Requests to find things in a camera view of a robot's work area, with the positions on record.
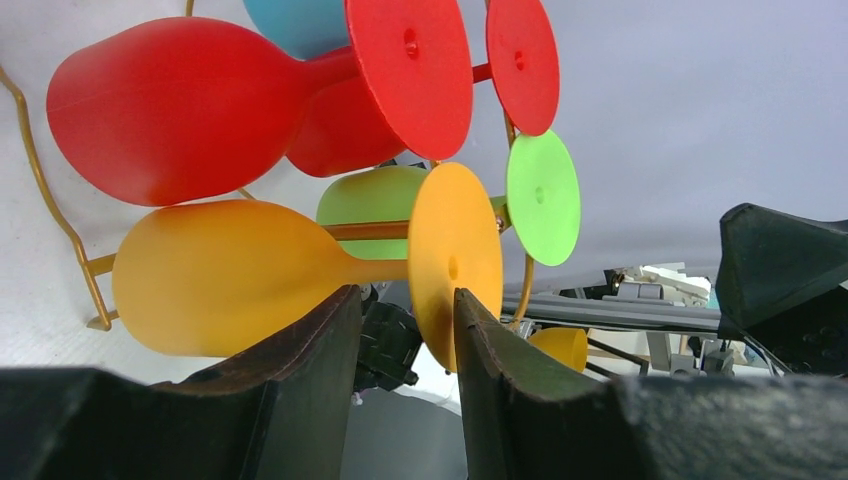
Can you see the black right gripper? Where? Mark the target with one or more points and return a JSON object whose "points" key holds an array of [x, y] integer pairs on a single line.
{"points": [[779, 287]]}

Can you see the gold wire glass rack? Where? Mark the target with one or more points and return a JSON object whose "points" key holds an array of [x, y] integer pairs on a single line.
{"points": [[47, 212]]}

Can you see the yellow plastic wine glass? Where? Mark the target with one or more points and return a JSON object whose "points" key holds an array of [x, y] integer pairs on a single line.
{"points": [[212, 279]]}

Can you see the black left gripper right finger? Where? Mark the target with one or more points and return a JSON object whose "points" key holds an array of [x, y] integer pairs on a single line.
{"points": [[525, 415]]}

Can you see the blue plastic wine glass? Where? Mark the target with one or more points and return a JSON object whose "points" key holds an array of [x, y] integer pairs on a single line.
{"points": [[304, 29]]}

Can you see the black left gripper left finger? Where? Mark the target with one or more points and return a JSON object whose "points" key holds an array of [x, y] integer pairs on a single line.
{"points": [[277, 410]]}

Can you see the red plastic wine glass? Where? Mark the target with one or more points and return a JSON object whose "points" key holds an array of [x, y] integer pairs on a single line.
{"points": [[182, 108]]}

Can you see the green plastic wine glass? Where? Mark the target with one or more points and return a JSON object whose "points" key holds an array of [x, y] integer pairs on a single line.
{"points": [[542, 199]]}

